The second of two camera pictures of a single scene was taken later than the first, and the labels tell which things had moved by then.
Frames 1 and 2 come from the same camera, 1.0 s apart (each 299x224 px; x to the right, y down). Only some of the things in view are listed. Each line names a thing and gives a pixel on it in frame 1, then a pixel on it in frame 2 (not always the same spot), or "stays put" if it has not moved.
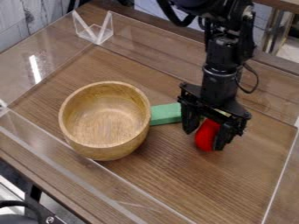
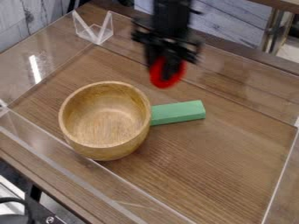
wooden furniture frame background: x=282 y=15 stays put
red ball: x=206 y=135 -> x=155 y=73
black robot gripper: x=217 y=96 -> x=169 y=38
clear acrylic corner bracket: x=95 y=33 stays put
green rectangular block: x=165 y=114 stays put
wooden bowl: x=105 y=119 stays put
